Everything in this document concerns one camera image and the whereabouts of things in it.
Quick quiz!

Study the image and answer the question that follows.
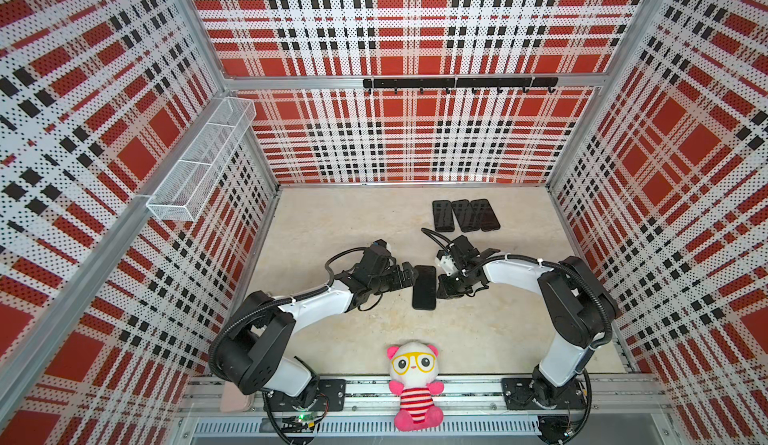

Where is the black phone case top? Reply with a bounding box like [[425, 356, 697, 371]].
[[412, 265, 437, 311]]

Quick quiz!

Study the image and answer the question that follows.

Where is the black phone case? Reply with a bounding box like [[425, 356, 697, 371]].
[[412, 265, 437, 311], [432, 200, 455, 233], [451, 199, 480, 233]]

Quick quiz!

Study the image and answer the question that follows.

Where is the white-edged phone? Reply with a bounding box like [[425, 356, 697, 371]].
[[470, 198, 501, 232]]

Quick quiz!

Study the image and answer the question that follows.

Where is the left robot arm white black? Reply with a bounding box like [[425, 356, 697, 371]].
[[208, 262, 419, 398]]

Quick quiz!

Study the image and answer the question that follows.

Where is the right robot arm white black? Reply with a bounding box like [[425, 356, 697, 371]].
[[435, 251, 620, 388]]

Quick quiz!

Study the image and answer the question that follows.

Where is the pink phone case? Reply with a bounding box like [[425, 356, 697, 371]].
[[219, 382, 254, 414]]

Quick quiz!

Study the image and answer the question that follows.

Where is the pink panda plush toy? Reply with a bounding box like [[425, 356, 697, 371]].
[[386, 341, 445, 432]]

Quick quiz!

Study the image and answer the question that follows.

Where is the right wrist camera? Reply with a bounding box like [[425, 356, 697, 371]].
[[435, 235, 500, 275]]

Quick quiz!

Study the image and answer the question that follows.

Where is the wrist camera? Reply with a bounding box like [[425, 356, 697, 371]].
[[435, 235, 500, 275], [352, 239, 396, 283]]

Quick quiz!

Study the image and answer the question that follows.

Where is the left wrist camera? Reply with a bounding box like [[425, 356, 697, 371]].
[[352, 239, 396, 283]]

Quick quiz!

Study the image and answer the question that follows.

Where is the aluminium front rail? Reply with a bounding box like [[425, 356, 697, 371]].
[[179, 374, 670, 417]]

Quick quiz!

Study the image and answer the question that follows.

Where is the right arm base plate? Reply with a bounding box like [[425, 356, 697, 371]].
[[501, 377, 586, 412]]

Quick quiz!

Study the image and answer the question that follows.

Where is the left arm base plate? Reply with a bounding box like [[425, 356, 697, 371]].
[[264, 377, 347, 413]]

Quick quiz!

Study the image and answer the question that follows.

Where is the black hook rail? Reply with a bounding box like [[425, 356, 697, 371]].
[[362, 76, 559, 91]]

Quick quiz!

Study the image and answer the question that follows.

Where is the white wire mesh basket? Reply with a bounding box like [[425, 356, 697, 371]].
[[147, 97, 255, 222]]

